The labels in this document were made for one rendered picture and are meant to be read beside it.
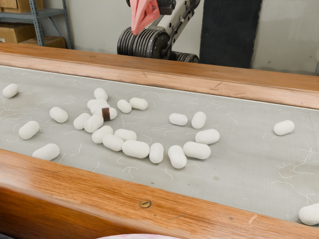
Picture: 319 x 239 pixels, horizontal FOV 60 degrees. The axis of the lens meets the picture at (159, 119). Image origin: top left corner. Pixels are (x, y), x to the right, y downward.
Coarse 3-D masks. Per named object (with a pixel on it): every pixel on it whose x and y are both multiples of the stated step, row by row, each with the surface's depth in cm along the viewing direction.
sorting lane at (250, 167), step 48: (0, 96) 55; (48, 96) 55; (144, 96) 55; (192, 96) 55; (0, 144) 41; (96, 144) 41; (240, 144) 41; (288, 144) 41; (192, 192) 32; (240, 192) 32; (288, 192) 32
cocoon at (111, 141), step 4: (104, 136) 39; (108, 136) 39; (112, 136) 39; (104, 140) 39; (108, 140) 38; (112, 140) 38; (116, 140) 38; (120, 140) 38; (104, 144) 39; (108, 144) 38; (112, 144) 38; (116, 144) 38; (120, 144) 38; (112, 148) 38; (116, 148) 38; (120, 148) 38
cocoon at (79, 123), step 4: (80, 116) 44; (84, 116) 44; (88, 116) 44; (76, 120) 43; (80, 120) 43; (84, 120) 43; (76, 124) 43; (80, 124) 43; (76, 128) 43; (80, 128) 43
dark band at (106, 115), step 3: (102, 108) 46; (105, 108) 46; (108, 108) 46; (102, 111) 45; (105, 111) 45; (108, 111) 45; (102, 114) 45; (105, 114) 45; (108, 114) 45; (105, 117) 45; (108, 117) 46
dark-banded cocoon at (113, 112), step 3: (111, 108) 46; (96, 111) 46; (99, 111) 45; (111, 111) 46; (114, 111) 46; (99, 114) 45; (111, 114) 46; (114, 114) 46; (111, 117) 46; (114, 117) 46
